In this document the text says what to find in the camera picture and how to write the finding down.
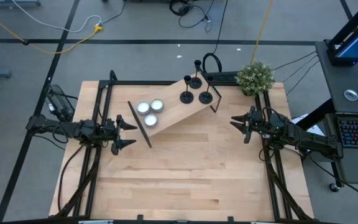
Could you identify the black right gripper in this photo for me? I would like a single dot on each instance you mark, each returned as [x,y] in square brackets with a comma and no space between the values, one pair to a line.
[256,124]

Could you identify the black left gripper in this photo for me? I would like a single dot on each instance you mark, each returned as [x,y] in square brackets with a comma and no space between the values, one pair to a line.
[112,133]

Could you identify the candle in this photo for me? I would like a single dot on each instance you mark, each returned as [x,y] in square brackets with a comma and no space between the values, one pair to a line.
[150,120]
[157,105]
[143,108]

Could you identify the black candlestick holder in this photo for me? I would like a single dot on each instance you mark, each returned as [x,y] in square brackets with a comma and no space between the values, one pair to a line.
[186,97]
[195,82]
[205,97]

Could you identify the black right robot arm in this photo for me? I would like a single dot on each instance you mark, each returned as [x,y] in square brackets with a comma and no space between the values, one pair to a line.
[306,140]

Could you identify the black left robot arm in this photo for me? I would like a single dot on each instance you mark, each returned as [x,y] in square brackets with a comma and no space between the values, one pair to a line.
[70,129]

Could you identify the small potted green plant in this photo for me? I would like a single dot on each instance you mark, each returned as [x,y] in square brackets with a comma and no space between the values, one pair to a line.
[255,77]

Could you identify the wooden riser shelf black legs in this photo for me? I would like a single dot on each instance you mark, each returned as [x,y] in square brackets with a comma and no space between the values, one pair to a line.
[172,109]

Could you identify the black electronics box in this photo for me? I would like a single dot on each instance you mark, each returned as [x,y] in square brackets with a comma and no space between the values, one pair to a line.
[59,102]

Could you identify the black cart caster wheel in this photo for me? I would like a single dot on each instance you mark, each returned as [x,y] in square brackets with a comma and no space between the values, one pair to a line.
[333,187]

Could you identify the silver tin lid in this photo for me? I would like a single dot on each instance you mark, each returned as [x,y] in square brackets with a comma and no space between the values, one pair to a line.
[351,95]

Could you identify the grey equipment cart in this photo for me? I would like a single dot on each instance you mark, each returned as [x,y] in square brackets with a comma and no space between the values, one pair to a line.
[346,77]

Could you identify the black keyboard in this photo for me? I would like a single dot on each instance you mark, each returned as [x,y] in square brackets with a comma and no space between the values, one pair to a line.
[357,132]

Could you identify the monitor on black stand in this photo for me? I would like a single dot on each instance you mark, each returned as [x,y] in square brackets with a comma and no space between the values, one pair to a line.
[357,40]

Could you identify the black aluminium table frame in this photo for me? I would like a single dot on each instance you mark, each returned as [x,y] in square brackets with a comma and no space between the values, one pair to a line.
[102,96]

